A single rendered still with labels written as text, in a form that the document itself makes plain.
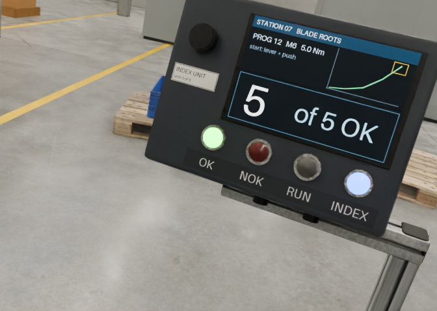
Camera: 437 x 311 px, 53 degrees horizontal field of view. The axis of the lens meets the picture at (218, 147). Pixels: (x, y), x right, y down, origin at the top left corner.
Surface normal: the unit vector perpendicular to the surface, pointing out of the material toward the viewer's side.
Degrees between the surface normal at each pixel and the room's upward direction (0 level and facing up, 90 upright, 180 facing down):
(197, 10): 75
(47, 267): 0
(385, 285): 90
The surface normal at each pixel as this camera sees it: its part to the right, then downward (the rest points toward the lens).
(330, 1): -0.15, 0.33
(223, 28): -0.28, 0.04
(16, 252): 0.19, -0.91
